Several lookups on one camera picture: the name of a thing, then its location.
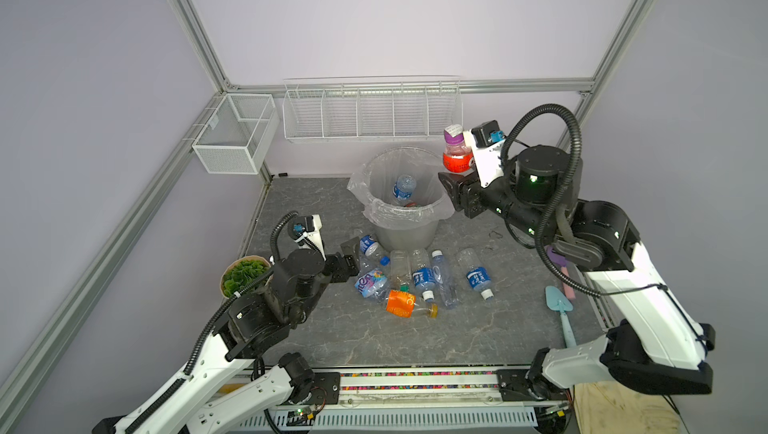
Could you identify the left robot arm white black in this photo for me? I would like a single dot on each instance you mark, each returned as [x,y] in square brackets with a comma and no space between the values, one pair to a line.
[250,322]

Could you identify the slim clear bottle white cap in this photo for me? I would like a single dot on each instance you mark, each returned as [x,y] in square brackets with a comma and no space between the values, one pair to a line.
[445,279]

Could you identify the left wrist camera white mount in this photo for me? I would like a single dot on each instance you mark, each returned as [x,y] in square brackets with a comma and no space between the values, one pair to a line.
[305,233]

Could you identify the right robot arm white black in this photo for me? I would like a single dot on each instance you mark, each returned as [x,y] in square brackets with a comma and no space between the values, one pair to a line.
[530,178]

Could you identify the blue label bottle front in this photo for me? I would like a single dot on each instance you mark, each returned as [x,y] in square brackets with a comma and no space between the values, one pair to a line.
[404,189]

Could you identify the grey mesh waste bin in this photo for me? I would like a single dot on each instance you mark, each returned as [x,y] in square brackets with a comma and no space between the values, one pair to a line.
[420,237]

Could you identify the white wire wall shelf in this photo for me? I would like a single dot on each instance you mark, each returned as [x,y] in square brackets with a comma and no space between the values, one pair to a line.
[388,108]

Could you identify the orange label bottle yellow cap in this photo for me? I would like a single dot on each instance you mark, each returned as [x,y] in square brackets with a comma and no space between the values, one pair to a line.
[405,305]

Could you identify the aluminium frame enclosure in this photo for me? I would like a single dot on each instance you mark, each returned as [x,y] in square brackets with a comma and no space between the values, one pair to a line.
[96,93]

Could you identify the white mesh wall basket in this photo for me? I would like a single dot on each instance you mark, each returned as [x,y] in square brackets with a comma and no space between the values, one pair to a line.
[237,135]

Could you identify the black rail with coloured strip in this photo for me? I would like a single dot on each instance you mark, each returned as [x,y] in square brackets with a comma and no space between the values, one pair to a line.
[411,385]

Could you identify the green plant in beige pot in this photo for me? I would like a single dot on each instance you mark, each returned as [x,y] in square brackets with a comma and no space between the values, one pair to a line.
[241,273]

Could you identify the teal garden trowel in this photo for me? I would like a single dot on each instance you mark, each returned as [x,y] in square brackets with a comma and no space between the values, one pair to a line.
[558,303]

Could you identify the clear bottle blue label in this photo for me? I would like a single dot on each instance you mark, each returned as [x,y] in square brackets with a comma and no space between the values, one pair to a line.
[422,275]

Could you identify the red drink bottle purple cap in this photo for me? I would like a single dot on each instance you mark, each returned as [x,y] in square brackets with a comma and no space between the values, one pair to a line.
[457,156]

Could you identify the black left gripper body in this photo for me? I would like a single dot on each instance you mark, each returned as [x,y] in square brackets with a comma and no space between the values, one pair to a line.
[335,269]

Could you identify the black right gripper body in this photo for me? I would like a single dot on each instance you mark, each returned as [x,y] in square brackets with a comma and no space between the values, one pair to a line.
[479,199]

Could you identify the small bottle dark blue cap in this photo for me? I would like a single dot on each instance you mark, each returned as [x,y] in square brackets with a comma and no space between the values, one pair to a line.
[373,251]

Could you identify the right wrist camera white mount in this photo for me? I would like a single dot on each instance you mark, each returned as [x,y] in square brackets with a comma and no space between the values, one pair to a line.
[487,141]

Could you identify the clear plastic bin liner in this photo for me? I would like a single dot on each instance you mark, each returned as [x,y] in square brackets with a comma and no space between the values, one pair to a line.
[372,185]

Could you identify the clear bottle colourful label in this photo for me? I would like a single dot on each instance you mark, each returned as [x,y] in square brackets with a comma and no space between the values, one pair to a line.
[373,281]

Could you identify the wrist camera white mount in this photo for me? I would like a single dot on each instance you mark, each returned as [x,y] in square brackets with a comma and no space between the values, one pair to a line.
[487,141]
[305,233]

